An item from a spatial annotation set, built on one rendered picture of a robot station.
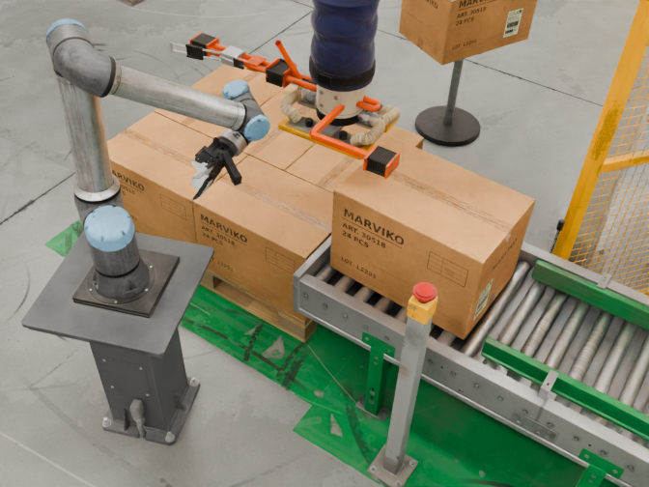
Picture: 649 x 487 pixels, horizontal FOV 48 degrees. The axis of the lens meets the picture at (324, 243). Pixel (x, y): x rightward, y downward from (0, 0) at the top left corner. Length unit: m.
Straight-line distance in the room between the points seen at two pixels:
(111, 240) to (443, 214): 1.11
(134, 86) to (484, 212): 1.24
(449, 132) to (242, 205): 1.77
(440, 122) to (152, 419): 2.57
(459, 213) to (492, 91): 2.54
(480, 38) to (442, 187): 1.58
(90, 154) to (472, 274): 1.28
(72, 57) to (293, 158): 1.53
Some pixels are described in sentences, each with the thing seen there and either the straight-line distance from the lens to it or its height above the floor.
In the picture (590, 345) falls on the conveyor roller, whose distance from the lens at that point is 2.85.
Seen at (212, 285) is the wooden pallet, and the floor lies 0.05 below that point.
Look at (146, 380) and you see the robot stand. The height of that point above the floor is 0.37.
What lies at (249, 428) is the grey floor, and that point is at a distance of 3.11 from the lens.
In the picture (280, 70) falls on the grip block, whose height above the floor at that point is 1.23.
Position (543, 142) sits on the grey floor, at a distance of 4.68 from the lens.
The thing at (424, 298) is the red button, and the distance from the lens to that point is 2.17.
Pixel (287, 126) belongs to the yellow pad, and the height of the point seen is 1.11.
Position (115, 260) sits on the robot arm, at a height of 0.94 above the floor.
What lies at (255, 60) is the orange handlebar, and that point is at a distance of 2.79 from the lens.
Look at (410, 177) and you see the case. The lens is 2.71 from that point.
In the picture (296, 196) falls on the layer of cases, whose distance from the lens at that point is 3.21.
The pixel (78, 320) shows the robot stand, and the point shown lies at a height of 0.75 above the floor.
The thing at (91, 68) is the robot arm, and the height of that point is 1.59.
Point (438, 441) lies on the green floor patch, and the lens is 3.12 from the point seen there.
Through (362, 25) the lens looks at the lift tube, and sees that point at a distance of 2.41.
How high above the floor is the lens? 2.64
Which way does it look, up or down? 44 degrees down
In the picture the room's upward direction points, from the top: 2 degrees clockwise
